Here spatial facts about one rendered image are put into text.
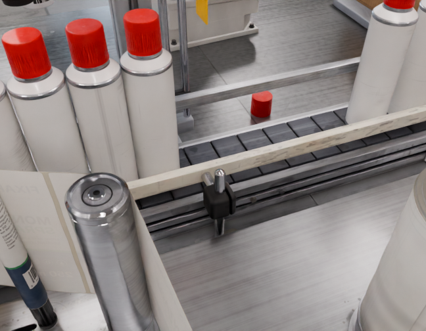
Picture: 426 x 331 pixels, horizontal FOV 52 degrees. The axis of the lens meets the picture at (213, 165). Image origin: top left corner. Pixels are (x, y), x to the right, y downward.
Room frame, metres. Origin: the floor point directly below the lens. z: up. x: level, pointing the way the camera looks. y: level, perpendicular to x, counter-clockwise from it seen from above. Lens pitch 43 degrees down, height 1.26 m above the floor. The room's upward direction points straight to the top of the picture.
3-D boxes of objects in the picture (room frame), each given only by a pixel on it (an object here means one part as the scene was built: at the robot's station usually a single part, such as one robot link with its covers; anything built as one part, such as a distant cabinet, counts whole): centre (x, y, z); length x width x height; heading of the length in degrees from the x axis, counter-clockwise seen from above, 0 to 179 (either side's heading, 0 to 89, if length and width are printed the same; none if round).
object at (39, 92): (0.35, 0.16, 0.98); 0.05 x 0.05 x 0.20
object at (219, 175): (0.32, -0.01, 0.89); 0.03 x 0.03 x 0.12; 21
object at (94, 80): (0.36, 0.11, 0.98); 0.05 x 0.05 x 0.20
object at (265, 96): (0.59, -0.08, 0.85); 0.03 x 0.03 x 0.03
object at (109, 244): (0.18, 0.07, 0.97); 0.05 x 0.05 x 0.19
